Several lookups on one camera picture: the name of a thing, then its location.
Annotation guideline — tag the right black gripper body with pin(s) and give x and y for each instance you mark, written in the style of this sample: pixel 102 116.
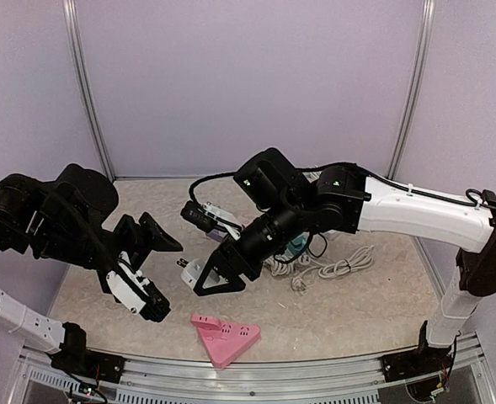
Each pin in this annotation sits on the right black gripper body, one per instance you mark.
pixel 252 262

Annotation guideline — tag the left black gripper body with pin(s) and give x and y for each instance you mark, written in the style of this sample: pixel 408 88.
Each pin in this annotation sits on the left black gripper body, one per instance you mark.
pixel 138 245

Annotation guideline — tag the purple power strip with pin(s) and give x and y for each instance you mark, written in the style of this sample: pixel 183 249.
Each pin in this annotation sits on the purple power strip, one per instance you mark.
pixel 217 235

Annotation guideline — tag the white square charger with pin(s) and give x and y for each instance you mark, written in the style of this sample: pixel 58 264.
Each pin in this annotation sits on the white square charger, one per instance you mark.
pixel 192 270

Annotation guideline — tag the teal power strip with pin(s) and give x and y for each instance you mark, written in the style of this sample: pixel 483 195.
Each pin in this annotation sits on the teal power strip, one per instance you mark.
pixel 297 245

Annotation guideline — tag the pink triangular power strip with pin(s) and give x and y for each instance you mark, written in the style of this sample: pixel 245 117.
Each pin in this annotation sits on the pink triangular power strip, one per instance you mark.
pixel 230 343

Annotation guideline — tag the pink square plug adapter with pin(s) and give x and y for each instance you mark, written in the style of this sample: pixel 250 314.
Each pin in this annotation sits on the pink square plug adapter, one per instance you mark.
pixel 208 323

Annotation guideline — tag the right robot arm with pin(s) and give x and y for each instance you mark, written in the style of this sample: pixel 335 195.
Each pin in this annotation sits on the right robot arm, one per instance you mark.
pixel 349 199

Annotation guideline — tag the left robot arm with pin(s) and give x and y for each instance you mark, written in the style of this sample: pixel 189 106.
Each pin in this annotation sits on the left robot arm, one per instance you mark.
pixel 63 220

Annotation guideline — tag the white round plug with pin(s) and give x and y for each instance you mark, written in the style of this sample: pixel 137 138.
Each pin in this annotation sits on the white round plug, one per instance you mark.
pixel 304 260

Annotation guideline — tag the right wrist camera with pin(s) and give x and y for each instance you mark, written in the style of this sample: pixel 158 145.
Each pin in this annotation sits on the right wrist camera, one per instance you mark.
pixel 212 219

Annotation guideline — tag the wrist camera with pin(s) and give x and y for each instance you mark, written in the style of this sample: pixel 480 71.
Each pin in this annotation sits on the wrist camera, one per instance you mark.
pixel 137 293
pixel 212 219

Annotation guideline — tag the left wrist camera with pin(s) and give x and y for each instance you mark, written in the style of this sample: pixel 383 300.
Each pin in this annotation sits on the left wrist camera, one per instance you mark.
pixel 137 293

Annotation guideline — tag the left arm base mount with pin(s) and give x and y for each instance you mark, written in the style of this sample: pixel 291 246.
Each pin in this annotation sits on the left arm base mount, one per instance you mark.
pixel 91 364

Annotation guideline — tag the aluminium front rail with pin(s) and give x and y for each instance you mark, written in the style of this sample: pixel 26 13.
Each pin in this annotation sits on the aluminium front rail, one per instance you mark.
pixel 356 379

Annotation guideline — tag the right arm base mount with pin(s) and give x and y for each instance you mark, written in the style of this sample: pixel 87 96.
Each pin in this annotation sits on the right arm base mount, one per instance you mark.
pixel 414 362

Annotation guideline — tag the right aluminium corner post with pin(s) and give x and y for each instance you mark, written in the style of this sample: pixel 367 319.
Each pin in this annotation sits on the right aluminium corner post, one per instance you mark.
pixel 414 87

